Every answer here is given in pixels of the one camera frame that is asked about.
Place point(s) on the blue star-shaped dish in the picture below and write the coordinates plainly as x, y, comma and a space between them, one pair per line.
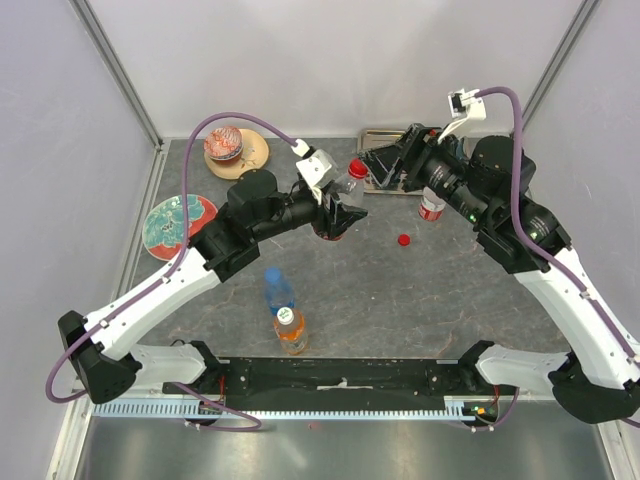
460, 147

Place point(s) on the orange drink bottle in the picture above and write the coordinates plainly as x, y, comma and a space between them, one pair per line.
290, 327

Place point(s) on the clear bottle red label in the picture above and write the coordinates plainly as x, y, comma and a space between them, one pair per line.
431, 206

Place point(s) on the silver metal tray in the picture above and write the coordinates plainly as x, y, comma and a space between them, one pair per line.
384, 155

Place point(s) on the beige floral plate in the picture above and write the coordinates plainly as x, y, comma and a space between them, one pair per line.
255, 155

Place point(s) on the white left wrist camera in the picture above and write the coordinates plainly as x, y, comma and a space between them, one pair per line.
315, 166

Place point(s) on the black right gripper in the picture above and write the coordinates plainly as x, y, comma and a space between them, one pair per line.
413, 149

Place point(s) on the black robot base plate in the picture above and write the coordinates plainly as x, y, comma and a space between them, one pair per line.
245, 383

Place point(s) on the clear bottle red cap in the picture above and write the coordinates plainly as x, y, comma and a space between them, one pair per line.
347, 189

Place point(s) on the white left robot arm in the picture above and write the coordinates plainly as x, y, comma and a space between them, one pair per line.
104, 346

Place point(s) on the red patterned bowl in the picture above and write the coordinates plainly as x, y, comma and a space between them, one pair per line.
223, 144

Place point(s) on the teal red floral plate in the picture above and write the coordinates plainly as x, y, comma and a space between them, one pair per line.
163, 228

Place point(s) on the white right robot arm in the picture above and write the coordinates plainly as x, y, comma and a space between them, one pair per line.
597, 380

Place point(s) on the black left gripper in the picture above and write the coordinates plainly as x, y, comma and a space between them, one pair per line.
343, 215

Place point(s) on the blue water bottle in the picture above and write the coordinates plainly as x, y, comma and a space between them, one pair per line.
278, 291

